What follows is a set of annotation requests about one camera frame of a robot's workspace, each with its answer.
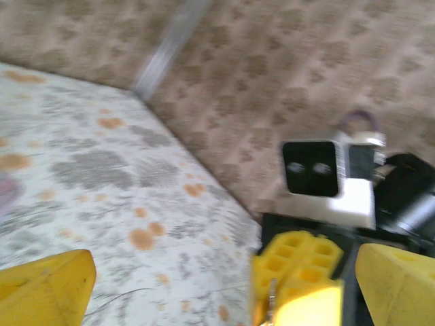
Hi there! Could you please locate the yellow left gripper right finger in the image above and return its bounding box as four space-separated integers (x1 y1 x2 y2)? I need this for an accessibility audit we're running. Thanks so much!
355 243 435 326

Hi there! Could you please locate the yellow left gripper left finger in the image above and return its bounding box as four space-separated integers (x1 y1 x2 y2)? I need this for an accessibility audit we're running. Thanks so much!
0 249 97 326

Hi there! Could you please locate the silver key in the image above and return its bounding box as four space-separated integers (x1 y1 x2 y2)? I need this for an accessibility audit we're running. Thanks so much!
266 277 277 326

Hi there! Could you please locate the floral patterned tablecloth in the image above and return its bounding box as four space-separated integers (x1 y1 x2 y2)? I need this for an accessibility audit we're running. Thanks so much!
0 60 264 326

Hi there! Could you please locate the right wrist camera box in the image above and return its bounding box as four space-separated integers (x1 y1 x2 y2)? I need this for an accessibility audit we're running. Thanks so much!
280 130 388 229

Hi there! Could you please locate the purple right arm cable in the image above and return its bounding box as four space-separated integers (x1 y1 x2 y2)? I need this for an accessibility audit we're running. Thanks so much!
339 109 382 135

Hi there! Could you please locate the aluminium frame post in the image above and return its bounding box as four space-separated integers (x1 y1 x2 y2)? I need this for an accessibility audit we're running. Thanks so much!
133 0 212 100

